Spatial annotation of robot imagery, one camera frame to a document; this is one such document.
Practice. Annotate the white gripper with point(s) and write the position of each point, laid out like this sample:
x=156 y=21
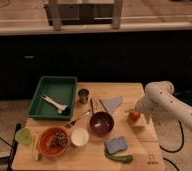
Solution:
x=144 y=105

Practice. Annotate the red apple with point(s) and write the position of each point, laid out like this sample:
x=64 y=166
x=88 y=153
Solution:
x=133 y=116

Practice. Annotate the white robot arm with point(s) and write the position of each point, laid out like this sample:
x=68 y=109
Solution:
x=161 y=93

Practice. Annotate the small metal cup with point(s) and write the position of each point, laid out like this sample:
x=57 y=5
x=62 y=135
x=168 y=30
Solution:
x=83 y=95

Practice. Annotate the green plastic cup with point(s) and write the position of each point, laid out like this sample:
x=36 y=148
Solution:
x=23 y=136

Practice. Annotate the blue sponge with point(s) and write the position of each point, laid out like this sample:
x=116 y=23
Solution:
x=116 y=144

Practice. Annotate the blue folded cloth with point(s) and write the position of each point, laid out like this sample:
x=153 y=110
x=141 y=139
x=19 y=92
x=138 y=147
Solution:
x=111 y=105

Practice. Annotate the green cucumber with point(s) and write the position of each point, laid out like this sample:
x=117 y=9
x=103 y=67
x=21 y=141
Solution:
x=123 y=159

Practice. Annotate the purple bowl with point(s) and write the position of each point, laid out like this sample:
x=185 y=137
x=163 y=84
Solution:
x=101 y=123

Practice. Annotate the wooden chopsticks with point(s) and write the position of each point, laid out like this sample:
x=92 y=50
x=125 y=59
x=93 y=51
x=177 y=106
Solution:
x=96 y=105

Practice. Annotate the metal spoon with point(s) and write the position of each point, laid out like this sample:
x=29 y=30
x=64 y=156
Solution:
x=73 y=122

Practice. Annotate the green plastic tray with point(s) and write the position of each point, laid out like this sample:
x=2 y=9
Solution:
x=61 y=89

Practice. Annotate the orange bowl with food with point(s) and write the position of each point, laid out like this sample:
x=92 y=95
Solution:
x=53 y=142

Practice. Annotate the yellow green vegetable piece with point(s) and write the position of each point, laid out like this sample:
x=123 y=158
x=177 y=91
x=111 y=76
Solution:
x=36 y=154

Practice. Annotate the wooden chair frame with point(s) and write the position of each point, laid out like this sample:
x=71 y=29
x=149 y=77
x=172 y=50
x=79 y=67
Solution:
x=60 y=13

